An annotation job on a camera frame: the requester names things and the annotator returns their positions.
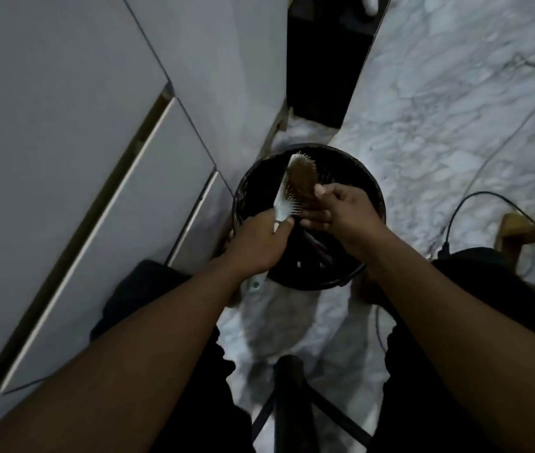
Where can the black round waste bin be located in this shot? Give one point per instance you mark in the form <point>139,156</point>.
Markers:
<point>262,183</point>

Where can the white object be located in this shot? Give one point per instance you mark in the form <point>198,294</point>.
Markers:
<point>370,4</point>

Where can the white hairbrush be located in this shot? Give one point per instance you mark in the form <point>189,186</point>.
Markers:
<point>280,202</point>

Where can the person's right forearm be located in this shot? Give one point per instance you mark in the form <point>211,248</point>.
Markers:
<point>460,334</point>

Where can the black shorts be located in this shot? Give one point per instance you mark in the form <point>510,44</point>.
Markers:
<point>201,419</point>

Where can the person's right hand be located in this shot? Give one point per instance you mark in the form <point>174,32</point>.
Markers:
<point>354,221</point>

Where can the small white drawer front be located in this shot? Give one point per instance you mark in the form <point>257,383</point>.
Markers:
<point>203,221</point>

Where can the black stool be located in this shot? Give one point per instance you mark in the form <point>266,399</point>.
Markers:
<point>291,400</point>

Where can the person's left thumb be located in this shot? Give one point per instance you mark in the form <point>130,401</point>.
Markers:
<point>284,225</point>

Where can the brown hair clump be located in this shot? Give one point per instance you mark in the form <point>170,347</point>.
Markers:
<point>301,179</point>

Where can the large white drawer front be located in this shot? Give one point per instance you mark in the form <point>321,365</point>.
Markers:
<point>121,240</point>

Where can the person's left forearm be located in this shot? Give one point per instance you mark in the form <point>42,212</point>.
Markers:
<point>121,363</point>

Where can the person's left hand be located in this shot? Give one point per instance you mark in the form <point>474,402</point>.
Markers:
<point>253,242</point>

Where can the person's right fingers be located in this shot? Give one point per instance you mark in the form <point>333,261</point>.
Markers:
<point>321,219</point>

